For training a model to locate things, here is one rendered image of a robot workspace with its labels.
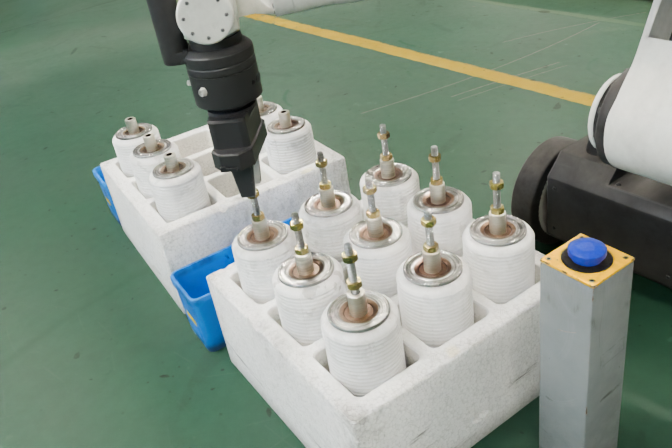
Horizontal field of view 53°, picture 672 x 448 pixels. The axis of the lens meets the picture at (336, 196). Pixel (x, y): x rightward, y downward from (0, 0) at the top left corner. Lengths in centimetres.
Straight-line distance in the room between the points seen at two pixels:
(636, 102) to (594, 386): 36
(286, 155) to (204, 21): 55
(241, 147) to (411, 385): 36
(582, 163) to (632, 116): 27
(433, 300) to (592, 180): 43
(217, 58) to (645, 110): 53
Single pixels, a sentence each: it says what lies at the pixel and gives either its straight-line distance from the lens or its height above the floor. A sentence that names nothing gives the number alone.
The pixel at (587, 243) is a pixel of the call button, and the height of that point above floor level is 33.
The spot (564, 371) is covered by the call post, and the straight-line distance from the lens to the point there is 86.
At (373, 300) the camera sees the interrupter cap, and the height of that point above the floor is 25.
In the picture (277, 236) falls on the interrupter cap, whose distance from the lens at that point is 98.
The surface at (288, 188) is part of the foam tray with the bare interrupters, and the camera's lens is 129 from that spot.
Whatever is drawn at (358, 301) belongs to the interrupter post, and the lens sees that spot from 80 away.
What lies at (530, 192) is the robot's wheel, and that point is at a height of 14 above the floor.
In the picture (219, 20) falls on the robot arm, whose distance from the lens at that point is 81.
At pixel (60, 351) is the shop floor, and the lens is 135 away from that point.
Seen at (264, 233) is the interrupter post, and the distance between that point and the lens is 98.
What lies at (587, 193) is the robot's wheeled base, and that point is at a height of 17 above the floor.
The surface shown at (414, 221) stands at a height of 24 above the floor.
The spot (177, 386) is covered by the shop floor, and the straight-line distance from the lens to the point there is 118.
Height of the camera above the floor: 78
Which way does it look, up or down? 30 degrees down
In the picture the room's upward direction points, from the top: 10 degrees counter-clockwise
